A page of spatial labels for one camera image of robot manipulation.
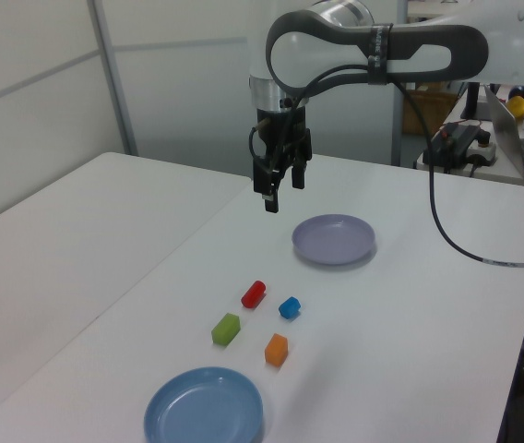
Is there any green rectangular block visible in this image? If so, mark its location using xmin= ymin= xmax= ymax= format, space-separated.
xmin=210 ymin=312 xmax=242 ymax=346

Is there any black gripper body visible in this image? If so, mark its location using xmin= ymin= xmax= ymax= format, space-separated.
xmin=256 ymin=107 xmax=308 ymax=167

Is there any grey laptop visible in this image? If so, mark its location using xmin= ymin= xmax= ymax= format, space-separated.
xmin=482 ymin=84 xmax=524 ymax=182

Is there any blue plate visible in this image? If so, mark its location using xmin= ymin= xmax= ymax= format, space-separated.
xmin=143 ymin=366 xmax=265 ymax=443

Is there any purple plate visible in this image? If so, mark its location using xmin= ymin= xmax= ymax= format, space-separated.
xmin=291 ymin=213 xmax=377 ymax=267

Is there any white background desk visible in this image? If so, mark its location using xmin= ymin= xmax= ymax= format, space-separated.
xmin=411 ymin=94 xmax=524 ymax=188

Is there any small blue block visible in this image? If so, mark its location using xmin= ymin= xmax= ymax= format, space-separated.
xmin=278 ymin=295 xmax=303 ymax=319

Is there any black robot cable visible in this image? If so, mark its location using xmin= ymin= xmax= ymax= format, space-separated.
xmin=248 ymin=64 xmax=524 ymax=269

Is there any red cylinder block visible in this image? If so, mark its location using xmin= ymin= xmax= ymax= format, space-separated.
xmin=240 ymin=280 xmax=268 ymax=308

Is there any black electronics box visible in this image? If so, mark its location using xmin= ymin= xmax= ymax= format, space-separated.
xmin=429 ymin=122 xmax=482 ymax=162

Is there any yellow ball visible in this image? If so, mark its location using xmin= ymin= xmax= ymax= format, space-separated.
xmin=506 ymin=95 xmax=524 ymax=122

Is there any orange rectangular block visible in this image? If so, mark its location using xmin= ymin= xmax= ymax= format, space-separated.
xmin=264 ymin=332 xmax=289 ymax=367

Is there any white emergency stop box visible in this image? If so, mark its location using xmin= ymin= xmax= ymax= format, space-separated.
xmin=467 ymin=133 xmax=498 ymax=168

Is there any grey partition post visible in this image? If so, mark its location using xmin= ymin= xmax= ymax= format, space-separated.
xmin=390 ymin=82 xmax=405 ymax=166
xmin=87 ymin=0 xmax=139 ymax=157

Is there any brown cardboard box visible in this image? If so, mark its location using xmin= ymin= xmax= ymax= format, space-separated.
xmin=402 ymin=90 xmax=457 ymax=136

